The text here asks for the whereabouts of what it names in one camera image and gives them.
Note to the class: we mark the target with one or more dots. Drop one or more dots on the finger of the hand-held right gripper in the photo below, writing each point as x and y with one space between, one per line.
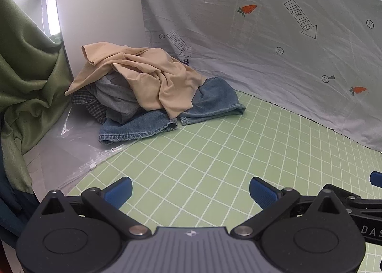
362 198
376 178

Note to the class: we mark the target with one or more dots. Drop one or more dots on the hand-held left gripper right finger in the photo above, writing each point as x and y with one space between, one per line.
263 193

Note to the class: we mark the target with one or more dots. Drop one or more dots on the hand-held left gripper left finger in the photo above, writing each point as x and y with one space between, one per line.
118 193

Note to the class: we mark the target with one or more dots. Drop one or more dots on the beige shirt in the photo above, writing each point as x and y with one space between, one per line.
167 82

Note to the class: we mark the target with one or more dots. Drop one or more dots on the clear plastic bag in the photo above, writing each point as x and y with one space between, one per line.
74 150

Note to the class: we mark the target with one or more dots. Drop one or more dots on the green grid mat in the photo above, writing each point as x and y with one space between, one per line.
194 165

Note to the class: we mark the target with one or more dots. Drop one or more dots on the grey garment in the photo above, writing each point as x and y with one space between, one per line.
116 96

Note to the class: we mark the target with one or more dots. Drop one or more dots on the checked garment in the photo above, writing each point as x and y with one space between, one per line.
86 101

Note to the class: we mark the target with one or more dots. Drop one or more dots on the blue jeans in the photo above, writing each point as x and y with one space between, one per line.
215 96

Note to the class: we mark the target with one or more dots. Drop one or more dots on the dark teal cloth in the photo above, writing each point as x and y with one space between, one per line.
12 207

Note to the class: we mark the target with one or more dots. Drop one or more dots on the grey carrot print sheet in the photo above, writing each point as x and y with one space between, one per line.
268 67

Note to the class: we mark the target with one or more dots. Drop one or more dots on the green curtain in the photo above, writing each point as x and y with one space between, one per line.
27 82

